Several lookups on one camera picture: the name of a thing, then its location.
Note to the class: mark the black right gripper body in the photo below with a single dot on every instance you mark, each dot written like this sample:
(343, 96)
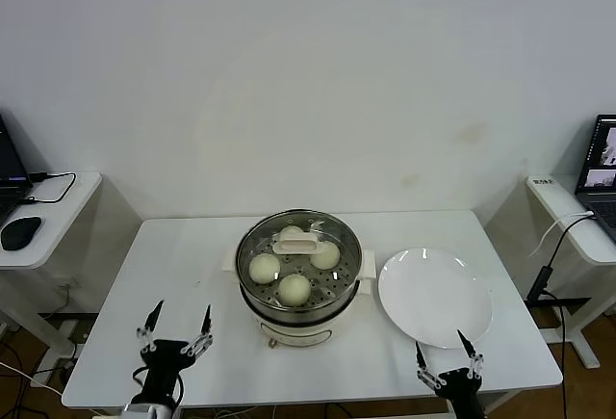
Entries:
(459, 387)

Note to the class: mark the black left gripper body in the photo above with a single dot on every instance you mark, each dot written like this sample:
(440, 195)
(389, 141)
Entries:
(163, 366)

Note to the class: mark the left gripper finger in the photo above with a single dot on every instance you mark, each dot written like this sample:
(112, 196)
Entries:
(206, 332)
(146, 337)

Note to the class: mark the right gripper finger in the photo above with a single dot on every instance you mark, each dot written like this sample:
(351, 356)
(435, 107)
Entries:
(474, 363)
(426, 372)

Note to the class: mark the white steamed baozi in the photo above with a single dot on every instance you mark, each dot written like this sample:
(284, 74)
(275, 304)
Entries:
(289, 232)
(293, 290)
(264, 268)
(329, 257)

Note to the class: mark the perforated steel steamer basket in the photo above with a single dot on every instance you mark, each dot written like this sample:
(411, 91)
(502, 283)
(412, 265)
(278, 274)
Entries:
(347, 297)

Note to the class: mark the white round plate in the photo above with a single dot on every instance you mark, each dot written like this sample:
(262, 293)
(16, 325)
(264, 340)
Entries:
(433, 294)

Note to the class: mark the white table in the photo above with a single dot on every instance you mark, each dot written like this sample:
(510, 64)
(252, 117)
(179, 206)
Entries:
(192, 241)

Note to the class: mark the cream electric cooker pot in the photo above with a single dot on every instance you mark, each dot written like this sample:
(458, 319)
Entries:
(298, 330)

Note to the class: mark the white side desk with mouse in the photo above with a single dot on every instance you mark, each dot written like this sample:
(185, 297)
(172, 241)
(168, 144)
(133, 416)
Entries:
(62, 217)

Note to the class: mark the black computer mouse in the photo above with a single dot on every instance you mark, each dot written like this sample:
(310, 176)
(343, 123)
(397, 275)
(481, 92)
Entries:
(19, 232)

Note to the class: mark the white side desk with label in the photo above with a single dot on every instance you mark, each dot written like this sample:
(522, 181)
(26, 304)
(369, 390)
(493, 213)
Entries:
(553, 207)

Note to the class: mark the small white printed label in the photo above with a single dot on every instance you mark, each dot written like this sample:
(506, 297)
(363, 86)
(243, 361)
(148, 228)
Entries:
(544, 181)

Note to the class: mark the grey laptop with lit screen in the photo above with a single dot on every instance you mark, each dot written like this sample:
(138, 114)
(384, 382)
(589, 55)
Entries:
(601, 202)

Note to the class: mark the black laptop with dark screen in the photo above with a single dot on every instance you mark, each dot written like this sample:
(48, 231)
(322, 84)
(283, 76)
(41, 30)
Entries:
(9, 159)

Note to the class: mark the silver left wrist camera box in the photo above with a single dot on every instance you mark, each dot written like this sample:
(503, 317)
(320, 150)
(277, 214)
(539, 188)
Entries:
(146, 410)

